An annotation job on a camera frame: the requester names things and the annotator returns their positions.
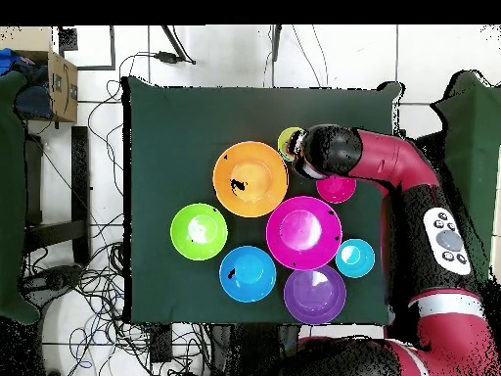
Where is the purple bowl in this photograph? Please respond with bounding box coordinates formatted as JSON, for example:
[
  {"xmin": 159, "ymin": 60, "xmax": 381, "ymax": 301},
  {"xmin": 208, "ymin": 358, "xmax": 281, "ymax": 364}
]
[{"xmin": 283, "ymin": 264, "xmax": 348, "ymax": 325}]

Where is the green bowl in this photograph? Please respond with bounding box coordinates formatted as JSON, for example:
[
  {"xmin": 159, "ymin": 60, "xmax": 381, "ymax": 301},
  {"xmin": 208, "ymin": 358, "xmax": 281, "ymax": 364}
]
[{"xmin": 169, "ymin": 203, "xmax": 229, "ymax": 262}]

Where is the yellow cup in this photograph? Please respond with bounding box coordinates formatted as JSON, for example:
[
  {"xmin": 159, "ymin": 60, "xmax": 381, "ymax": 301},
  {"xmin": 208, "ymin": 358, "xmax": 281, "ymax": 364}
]
[{"xmin": 276, "ymin": 125, "xmax": 305, "ymax": 163}]

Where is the black metal frame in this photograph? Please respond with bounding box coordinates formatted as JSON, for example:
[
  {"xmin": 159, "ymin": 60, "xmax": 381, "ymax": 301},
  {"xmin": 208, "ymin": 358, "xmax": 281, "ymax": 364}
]
[{"xmin": 23, "ymin": 125, "xmax": 92, "ymax": 267}]

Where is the small red bowl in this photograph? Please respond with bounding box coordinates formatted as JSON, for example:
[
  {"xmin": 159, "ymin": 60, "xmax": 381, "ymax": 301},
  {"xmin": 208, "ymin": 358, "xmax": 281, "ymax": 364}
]
[{"xmin": 315, "ymin": 174, "xmax": 358, "ymax": 205}]

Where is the black cable bundle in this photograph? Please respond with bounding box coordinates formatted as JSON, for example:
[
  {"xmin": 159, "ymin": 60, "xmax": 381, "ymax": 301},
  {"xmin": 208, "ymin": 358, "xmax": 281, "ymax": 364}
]
[{"xmin": 19, "ymin": 50, "xmax": 212, "ymax": 376}]

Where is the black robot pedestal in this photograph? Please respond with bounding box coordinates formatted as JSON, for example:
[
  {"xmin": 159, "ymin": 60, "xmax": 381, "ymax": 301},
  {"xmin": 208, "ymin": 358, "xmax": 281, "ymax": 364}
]
[{"xmin": 210, "ymin": 324, "xmax": 302, "ymax": 376}]

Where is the blue bowl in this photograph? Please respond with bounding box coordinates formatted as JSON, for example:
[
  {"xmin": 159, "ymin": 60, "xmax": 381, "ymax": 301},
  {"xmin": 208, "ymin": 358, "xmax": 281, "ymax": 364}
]
[{"xmin": 218, "ymin": 245, "xmax": 278, "ymax": 304}]

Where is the black power adapter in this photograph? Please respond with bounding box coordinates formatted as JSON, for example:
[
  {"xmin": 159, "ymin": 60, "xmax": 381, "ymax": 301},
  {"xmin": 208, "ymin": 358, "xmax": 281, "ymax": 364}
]
[{"xmin": 154, "ymin": 50, "xmax": 197, "ymax": 66}]

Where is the green cloth covered table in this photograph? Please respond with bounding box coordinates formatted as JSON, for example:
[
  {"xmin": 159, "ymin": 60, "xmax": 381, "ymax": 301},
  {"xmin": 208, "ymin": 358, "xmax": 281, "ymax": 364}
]
[
  {"xmin": 0, "ymin": 70, "xmax": 40, "ymax": 324},
  {"xmin": 430, "ymin": 70, "xmax": 501, "ymax": 283}
]

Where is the cardboard box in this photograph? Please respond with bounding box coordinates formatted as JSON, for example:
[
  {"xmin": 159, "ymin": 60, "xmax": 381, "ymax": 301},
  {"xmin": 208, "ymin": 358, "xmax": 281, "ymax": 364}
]
[{"xmin": 0, "ymin": 25, "xmax": 79, "ymax": 123}]

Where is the large magenta bowl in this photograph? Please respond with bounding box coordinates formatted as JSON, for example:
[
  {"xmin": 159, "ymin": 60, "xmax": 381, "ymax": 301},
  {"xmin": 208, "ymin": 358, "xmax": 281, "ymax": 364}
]
[{"xmin": 265, "ymin": 196, "xmax": 343, "ymax": 272}]

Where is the black tripod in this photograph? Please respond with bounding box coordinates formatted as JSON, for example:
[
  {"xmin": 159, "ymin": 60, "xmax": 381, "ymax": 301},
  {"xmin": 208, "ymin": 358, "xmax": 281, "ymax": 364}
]
[{"xmin": 159, "ymin": 24, "xmax": 283, "ymax": 66}]

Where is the black pedestal foot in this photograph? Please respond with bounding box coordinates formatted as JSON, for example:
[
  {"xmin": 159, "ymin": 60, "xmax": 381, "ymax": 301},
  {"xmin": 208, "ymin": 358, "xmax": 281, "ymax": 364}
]
[{"xmin": 19, "ymin": 263, "xmax": 85, "ymax": 310}]

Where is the blue cloth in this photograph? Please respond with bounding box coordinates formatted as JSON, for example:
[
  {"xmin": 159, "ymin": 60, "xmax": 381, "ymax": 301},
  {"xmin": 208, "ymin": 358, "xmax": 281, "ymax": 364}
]
[{"xmin": 0, "ymin": 47, "xmax": 24, "ymax": 77}]

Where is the small cyan bowl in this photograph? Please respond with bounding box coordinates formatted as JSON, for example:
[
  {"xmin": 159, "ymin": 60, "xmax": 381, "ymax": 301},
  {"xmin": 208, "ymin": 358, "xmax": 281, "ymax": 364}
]
[{"xmin": 335, "ymin": 238, "xmax": 376, "ymax": 279}]

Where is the dark green table cloth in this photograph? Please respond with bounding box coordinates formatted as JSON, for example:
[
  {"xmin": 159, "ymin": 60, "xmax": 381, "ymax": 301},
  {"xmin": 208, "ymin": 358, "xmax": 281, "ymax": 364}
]
[{"xmin": 121, "ymin": 75, "xmax": 404, "ymax": 326}]

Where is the black power strip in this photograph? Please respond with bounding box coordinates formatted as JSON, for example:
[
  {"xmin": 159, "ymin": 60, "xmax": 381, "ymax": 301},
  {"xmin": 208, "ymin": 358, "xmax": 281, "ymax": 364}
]
[{"xmin": 150, "ymin": 323, "xmax": 173, "ymax": 363}]

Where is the large orange bowl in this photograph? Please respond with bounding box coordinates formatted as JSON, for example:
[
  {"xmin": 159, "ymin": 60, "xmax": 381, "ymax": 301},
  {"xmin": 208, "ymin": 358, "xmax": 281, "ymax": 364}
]
[{"xmin": 211, "ymin": 140, "xmax": 290, "ymax": 218}]

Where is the dark blue bag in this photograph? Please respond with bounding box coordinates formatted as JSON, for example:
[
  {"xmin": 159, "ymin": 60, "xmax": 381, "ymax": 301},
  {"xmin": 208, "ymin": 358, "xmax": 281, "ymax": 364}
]
[{"xmin": 13, "ymin": 64, "xmax": 54, "ymax": 120}]

